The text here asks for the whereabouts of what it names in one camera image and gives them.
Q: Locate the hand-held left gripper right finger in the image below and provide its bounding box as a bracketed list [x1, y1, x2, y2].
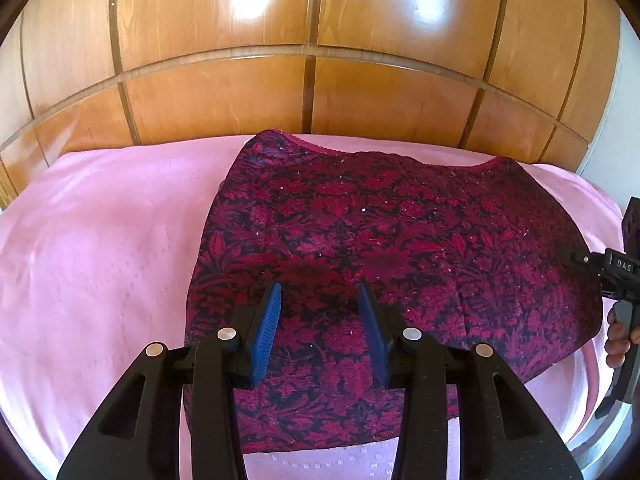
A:
[356, 281, 583, 480]

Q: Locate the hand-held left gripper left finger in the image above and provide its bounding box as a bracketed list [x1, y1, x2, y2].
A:
[56, 282, 283, 480]

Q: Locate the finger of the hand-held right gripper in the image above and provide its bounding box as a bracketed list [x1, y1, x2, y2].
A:
[570, 247, 607, 275]

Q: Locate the red floral patterned garment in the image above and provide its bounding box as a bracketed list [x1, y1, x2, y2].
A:
[182, 129, 603, 456]

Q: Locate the person's right hand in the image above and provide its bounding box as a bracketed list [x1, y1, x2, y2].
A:
[605, 306, 640, 369]

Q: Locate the pink bedspread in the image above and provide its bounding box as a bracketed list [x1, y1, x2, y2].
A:
[0, 132, 626, 480]

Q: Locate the wooden panelled wardrobe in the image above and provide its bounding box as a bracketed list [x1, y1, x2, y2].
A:
[0, 0, 626, 211]

